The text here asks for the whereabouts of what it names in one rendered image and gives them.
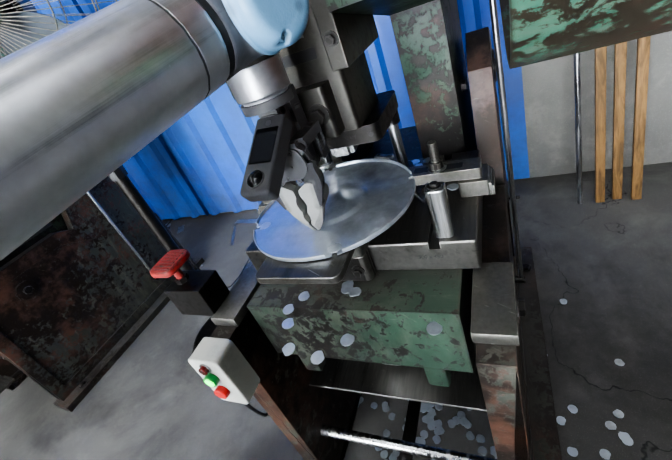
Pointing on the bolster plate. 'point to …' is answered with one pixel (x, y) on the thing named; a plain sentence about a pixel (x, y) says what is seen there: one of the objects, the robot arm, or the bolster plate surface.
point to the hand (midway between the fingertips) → (313, 225)
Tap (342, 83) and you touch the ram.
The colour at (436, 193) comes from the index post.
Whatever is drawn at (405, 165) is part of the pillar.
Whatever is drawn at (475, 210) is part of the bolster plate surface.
